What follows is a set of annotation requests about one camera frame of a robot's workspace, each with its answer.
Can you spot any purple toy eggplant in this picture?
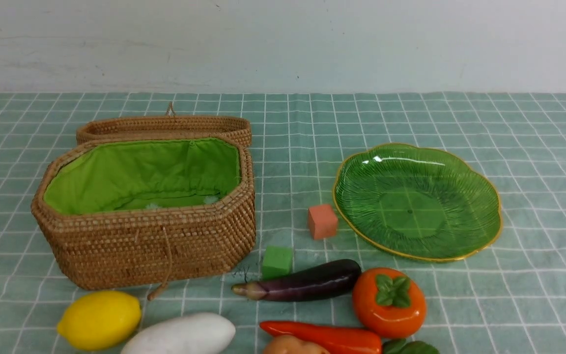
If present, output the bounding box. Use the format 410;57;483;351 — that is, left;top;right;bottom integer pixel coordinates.
231;259;362;302

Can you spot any brown toy potato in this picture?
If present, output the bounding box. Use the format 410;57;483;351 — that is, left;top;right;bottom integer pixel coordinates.
263;335;330;354

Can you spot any red toy carrot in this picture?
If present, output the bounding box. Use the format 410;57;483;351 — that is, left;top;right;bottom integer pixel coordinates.
259;321;440;354

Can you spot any white toy radish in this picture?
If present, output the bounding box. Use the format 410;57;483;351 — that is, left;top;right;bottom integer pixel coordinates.
121;312;236;354

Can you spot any yellow toy lemon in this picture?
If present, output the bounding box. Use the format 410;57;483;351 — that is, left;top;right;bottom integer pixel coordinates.
57;291;142;351

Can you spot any orange foam cube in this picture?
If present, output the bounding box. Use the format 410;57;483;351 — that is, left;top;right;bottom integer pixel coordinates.
308;204;339;240

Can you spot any green foam cube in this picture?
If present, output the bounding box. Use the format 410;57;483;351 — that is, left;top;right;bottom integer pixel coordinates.
261;245;293;280

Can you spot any green glass leaf plate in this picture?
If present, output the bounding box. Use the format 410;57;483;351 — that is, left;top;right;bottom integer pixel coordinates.
332;143;503;263

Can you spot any woven wicker basket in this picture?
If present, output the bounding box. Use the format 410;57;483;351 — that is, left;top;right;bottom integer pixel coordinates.
31;133;256;300

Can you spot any orange toy persimmon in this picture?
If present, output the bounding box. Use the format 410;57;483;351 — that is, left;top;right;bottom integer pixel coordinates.
352;267;427;339

